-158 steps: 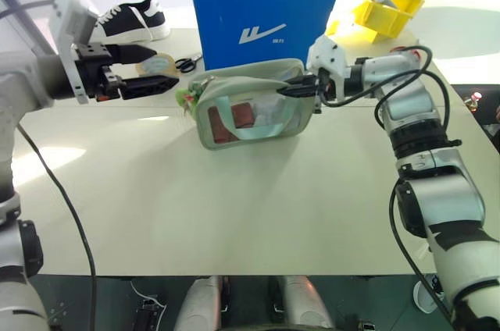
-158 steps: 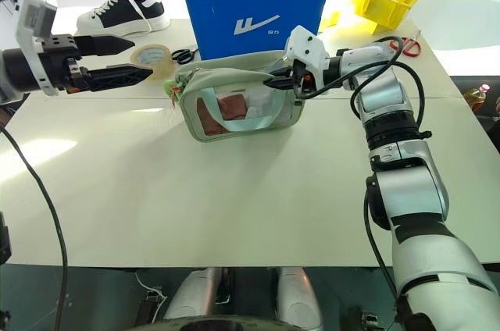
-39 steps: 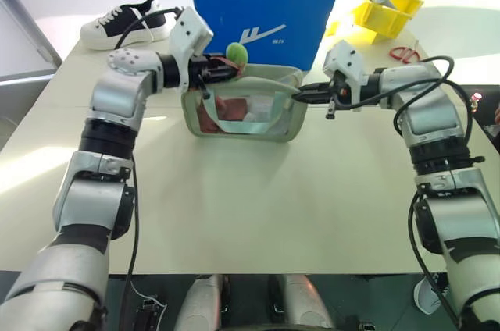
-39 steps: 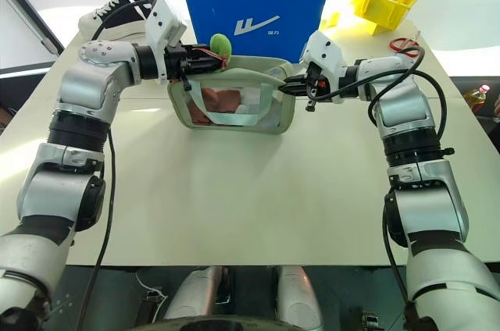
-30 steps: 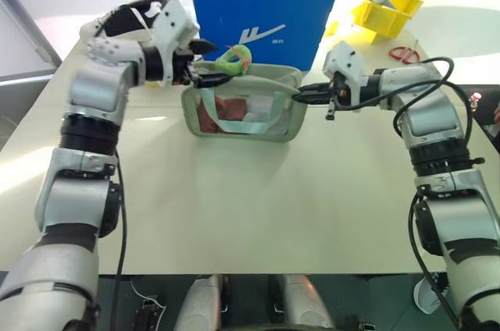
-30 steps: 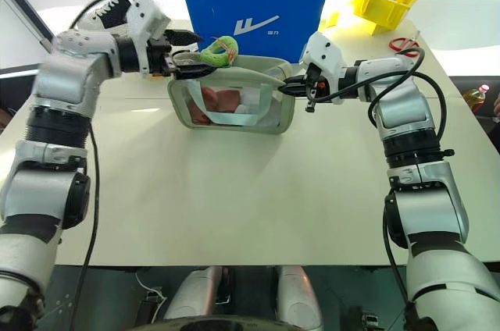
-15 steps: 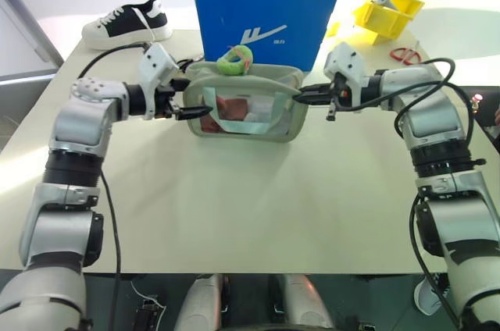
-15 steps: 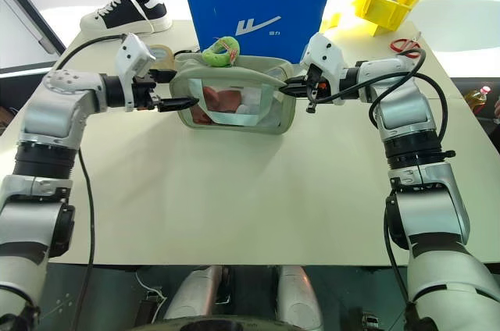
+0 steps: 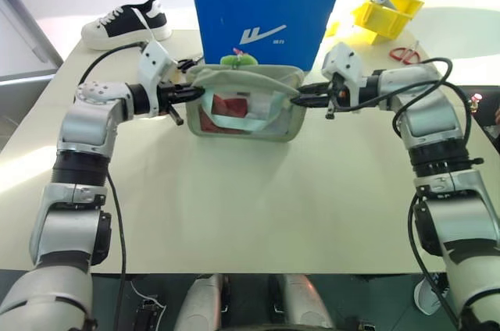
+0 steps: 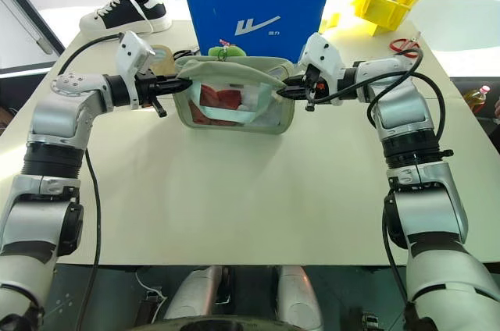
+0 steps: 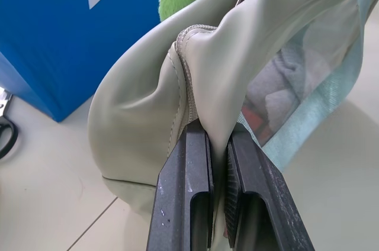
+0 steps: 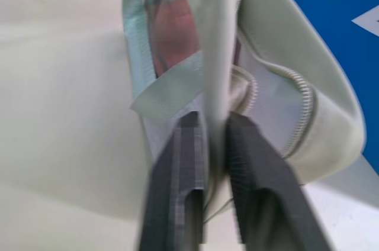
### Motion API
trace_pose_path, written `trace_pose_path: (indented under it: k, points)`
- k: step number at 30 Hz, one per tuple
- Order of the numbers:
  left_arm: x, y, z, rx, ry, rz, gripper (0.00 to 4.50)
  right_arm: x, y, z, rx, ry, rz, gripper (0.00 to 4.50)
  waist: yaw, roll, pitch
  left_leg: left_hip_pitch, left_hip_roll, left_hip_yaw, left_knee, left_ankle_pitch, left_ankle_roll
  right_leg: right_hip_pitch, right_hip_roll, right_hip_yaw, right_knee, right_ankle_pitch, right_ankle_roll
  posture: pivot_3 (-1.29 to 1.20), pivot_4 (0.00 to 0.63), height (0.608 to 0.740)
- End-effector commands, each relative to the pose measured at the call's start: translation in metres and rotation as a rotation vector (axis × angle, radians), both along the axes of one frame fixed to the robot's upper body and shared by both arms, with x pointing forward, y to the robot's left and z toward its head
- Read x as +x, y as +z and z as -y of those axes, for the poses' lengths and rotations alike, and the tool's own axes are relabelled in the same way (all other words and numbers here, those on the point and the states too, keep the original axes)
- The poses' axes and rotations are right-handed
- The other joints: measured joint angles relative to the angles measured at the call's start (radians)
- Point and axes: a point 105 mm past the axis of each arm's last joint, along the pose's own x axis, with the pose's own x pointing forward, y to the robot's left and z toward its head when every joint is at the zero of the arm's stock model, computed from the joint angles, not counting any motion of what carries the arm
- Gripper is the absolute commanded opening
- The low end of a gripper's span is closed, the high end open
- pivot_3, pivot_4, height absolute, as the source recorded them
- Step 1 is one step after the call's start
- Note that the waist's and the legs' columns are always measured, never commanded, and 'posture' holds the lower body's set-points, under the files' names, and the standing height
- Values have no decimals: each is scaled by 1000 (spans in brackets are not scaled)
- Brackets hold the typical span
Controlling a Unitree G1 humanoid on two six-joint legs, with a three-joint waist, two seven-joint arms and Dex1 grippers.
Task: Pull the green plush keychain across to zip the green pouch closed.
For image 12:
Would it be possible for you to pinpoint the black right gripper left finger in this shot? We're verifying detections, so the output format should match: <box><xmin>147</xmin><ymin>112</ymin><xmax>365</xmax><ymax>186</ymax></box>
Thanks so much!
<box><xmin>138</xmin><ymin>111</ymin><xmax>208</xmax><ymax>251</ymax></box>

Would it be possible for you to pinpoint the blue board with white mark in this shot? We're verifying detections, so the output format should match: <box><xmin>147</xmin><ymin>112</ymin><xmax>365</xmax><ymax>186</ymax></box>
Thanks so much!
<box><xmin>288</xmin><ymin>0</ymin><xmax>379</xmax><ymax>175</ymax></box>

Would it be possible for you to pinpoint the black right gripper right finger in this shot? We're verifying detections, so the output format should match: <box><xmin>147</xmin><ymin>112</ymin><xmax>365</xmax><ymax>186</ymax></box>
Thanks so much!
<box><xmin>225</xmin><ymin>113</ymin><xmax>332</xmax><ymax>251</ymax></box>

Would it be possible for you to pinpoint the green fabric zipper pouch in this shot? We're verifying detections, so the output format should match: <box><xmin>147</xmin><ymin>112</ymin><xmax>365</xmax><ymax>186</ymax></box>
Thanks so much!
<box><xmin>0</xmin><ymin>0</ymin><xmax>368</xmax><ymax>251</ymax></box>

